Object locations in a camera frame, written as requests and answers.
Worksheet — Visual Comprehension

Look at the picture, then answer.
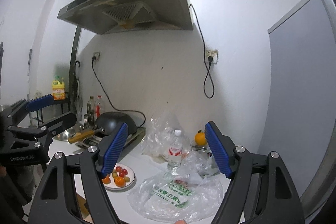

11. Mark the oil bottle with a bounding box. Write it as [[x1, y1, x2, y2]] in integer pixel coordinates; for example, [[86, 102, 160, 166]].
[[87, 96, 95, 120]]

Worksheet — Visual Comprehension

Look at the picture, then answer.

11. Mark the clear plastic bag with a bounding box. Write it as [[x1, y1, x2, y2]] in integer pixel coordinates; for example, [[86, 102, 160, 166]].
[[127, 151, 230, 223], [140, 110, 191, 162]]

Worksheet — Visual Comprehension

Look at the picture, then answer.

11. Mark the left wall socket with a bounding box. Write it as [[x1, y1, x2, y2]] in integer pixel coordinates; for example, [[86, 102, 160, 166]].
[[92, 52, 100, 62]]

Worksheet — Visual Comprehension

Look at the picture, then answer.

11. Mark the clear plastic bag front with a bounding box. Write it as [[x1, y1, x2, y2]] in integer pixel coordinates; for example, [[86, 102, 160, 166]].
[[127, 151, 230, 223]]

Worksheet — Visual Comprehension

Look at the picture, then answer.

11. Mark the white round plate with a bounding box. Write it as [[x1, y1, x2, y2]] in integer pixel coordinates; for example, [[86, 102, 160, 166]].
[[102, 163, 135, 191]]

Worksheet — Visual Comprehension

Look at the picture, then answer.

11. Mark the dark vertical pipe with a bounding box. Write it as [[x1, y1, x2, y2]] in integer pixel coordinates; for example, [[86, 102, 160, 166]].
[[68, 26, 81, 114]]

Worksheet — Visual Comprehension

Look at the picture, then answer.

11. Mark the black cooker cable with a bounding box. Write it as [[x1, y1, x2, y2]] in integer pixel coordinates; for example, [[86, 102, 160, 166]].
[[91, 56, 146, 128]]

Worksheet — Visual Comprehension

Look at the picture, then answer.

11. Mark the black umbrella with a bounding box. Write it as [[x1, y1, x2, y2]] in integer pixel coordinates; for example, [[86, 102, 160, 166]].
[[73, 60, 81, 114]]

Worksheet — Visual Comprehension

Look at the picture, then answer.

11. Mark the wall socket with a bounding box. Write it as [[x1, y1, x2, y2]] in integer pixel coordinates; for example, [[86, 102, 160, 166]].
[[92, 52, 100, 62], [205, 50, 218, 64]]

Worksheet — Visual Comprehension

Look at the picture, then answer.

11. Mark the right wall socket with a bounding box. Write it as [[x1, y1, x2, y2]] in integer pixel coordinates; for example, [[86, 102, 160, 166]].
[[205, 50, 218, 64]]

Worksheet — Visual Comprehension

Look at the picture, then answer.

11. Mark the orange on pot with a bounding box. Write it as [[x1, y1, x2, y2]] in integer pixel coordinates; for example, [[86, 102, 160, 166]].
[[194, 130, 207, 147]]

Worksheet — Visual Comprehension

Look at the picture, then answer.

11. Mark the black wok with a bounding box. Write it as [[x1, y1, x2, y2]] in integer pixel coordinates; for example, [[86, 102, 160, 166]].
[[94, 111, 137, 138]]

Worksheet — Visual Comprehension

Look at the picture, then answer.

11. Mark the clear water bottle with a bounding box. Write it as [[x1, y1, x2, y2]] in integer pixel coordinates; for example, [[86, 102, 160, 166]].
[[167, 129, 183, 172]]

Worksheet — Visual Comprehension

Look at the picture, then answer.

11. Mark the black wire rack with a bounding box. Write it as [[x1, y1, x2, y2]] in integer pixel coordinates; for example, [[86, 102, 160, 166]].
[[33, 98, 70, 126]]

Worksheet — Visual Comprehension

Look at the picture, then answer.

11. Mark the yellow detergent bottle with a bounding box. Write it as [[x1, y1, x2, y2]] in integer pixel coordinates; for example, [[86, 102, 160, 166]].
[[52, 76, 66, 100]]

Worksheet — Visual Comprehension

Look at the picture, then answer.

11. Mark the large orange mandarin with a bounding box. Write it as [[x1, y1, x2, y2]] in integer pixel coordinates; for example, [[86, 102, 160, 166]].
[[114, 176, 126, 188]]

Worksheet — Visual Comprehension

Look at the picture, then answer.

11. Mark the red label sauce bottle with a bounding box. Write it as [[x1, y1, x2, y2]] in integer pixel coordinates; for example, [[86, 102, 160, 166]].
[[95, 96, 105, 119]]

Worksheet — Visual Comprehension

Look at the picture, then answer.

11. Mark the steel pot lid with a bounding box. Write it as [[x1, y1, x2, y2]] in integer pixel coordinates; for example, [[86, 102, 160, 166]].
[[54, 126, 80, 141]]

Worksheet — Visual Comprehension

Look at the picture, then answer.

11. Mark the clear plastic bag back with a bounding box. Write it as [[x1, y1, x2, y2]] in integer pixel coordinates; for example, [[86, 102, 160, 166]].
[[140, 110, 191, 162]]

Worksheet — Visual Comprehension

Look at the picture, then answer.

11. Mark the black hood cable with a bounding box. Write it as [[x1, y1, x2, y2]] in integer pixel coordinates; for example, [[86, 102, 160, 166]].
[[188, 3, 215, 100]]

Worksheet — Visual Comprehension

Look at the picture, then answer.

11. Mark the steel range hood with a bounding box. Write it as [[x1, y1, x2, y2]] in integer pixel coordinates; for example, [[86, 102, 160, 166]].
[[58, 0, 193, 35]]

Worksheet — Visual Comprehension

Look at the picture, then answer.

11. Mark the grey door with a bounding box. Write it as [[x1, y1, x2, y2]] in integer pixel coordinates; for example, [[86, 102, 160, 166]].
[[258, 0, 335, 217]]

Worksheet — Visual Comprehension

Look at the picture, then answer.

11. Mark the steel induction cooker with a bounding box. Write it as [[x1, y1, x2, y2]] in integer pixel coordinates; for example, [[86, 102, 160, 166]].
[[75, 127, 146, 160]]

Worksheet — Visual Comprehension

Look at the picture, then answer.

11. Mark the white saucepan wooden handle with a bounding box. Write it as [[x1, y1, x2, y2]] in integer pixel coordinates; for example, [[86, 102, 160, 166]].
[[190, 145, 219, 176]]

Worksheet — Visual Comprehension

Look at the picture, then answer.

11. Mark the wooden wok handle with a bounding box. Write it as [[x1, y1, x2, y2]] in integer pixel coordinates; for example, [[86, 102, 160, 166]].
[[68, 127, 105, 144]]

